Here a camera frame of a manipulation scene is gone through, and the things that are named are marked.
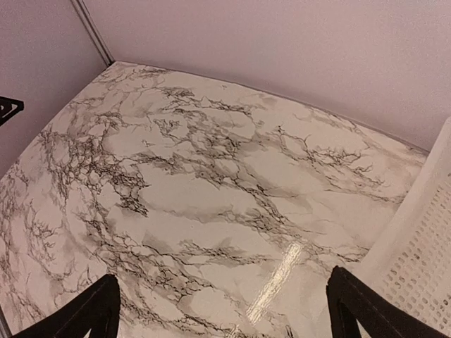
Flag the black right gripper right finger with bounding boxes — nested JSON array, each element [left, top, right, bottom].
[[326, 266, 445, 338]]

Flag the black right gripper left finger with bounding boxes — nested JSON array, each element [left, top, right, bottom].
[[14, 274, 121, 338]]

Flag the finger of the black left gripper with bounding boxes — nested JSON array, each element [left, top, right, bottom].
[[0, 96, 24, 125]]

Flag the white perforated plastic basket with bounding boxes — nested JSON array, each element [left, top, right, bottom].
[[354, 120, 450, 336]]

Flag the aluminium corner post left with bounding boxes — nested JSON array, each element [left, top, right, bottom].
[[70, 0, 115, 67]]

